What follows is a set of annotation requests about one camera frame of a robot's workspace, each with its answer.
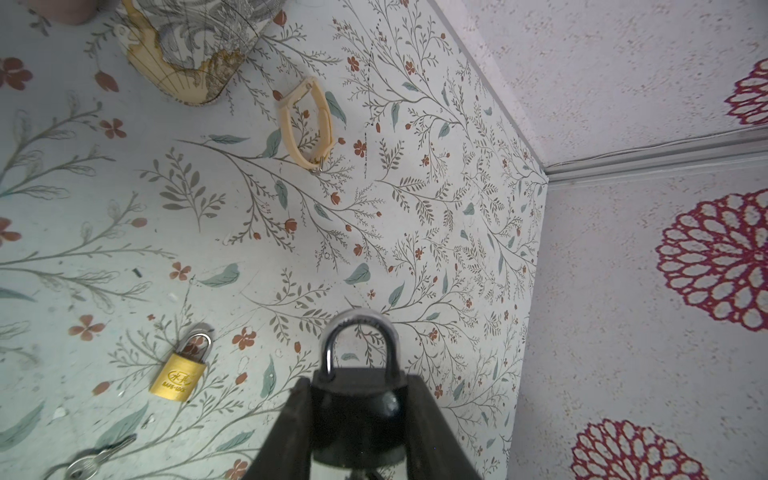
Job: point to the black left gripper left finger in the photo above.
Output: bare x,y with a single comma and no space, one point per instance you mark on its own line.
286,451

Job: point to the patterned cream pouch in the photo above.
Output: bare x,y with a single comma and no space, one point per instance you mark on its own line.
190,50

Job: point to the brass padlock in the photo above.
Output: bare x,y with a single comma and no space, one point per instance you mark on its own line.
183,369

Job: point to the black padlock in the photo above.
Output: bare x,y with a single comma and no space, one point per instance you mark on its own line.
359,412

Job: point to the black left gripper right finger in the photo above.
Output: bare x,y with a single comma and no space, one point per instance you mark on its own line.
432,450

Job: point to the pink rectangular case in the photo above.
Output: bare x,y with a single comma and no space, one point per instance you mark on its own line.
67,12

